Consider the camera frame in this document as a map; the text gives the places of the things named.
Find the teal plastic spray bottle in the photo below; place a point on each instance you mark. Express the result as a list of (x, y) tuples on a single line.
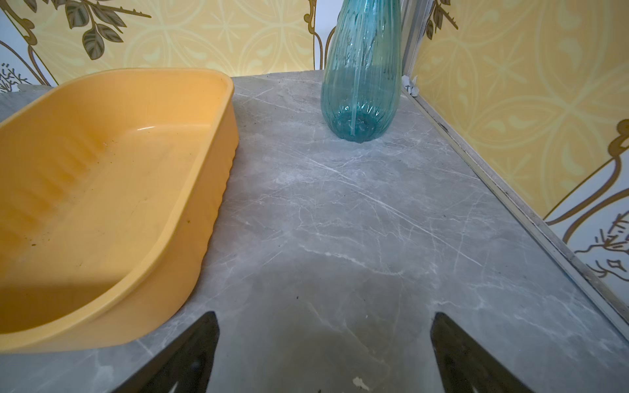
[(361, 89)]

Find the aluminium frame rail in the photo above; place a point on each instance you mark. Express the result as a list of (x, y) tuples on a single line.
[(602, 297)]

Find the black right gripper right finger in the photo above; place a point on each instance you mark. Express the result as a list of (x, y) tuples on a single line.
[(464, 365)]

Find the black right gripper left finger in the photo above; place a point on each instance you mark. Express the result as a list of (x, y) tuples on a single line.
[(185, 365)]

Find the yellow plastic storage box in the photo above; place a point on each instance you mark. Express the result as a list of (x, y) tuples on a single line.
[(110, 189)]

